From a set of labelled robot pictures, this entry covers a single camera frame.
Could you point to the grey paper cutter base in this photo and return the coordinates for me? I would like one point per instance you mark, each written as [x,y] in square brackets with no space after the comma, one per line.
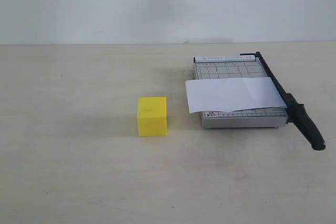
[246,66]

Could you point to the yellow foam cube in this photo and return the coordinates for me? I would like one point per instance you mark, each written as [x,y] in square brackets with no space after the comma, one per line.
[152,116]

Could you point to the white paper sheet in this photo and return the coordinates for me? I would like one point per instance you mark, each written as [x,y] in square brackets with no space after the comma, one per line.
[232,94]

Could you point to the black cutter blade lever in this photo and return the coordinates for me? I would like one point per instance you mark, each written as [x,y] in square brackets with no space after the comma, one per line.
[296,111]

